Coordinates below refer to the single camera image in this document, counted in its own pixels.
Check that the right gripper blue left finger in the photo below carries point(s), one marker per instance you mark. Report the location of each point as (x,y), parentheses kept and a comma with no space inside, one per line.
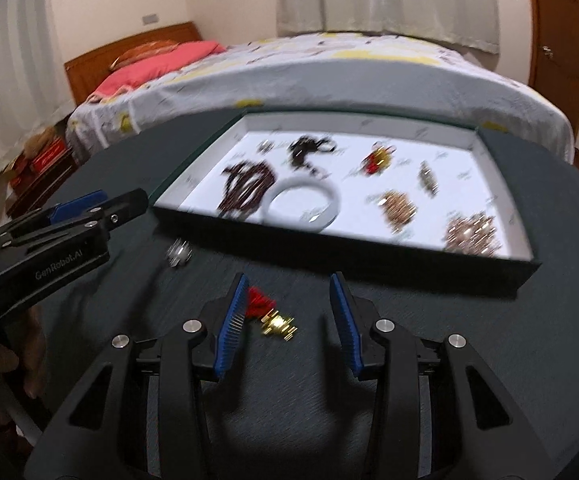
(223,319)

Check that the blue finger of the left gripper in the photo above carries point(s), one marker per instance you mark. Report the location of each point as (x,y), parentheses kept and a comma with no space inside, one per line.
(74,208)

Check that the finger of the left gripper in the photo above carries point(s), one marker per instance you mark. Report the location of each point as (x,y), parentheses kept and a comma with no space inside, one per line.
(118,210)

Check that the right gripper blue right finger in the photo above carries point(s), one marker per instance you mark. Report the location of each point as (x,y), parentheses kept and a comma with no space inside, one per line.
(354,318)

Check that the small red gold charm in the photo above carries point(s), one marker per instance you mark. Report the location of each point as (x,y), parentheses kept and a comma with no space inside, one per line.
(273,323)

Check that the white jade bangle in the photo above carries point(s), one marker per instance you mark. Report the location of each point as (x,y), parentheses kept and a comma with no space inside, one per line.
(301,204)

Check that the rose gold bead cluster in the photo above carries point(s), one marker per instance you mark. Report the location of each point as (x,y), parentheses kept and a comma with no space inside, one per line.
(399,210)

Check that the gold pearl flower brooch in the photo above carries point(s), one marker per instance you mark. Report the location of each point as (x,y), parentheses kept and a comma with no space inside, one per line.
(473,236)

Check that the crystal leaf brooch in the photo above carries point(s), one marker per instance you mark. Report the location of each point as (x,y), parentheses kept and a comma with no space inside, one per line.
(428,179)

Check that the red tassel gold charm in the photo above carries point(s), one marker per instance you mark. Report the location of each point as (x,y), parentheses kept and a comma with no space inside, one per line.
(378,160)

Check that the pearl crystal earring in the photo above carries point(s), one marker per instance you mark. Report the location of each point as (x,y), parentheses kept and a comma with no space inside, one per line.
(266,146)

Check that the dark green jewelry box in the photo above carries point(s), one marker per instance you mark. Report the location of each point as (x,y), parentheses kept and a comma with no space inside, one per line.
(213,199)

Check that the left human hand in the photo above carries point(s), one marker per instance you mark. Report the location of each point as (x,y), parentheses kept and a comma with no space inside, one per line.
(26,367)

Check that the red box on nightstand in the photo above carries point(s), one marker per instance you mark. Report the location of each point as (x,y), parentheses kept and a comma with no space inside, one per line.
(39,153)

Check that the dark blue table mat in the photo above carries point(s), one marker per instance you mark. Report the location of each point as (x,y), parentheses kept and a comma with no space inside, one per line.
(294,404)

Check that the pink pillow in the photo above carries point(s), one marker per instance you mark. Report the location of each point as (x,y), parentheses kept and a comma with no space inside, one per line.
(133,76)

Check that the orange patterned cushion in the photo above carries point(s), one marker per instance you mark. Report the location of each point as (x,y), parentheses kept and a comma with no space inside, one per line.
(143,51)

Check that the bed with patterned sheet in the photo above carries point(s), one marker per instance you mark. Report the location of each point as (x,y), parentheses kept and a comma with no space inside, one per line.
(392,74)

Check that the brown wooden door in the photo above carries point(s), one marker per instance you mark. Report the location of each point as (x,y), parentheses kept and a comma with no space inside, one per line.
(554,70)

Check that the wall socket plate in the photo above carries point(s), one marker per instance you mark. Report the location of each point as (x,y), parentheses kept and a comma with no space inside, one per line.
(150,19)

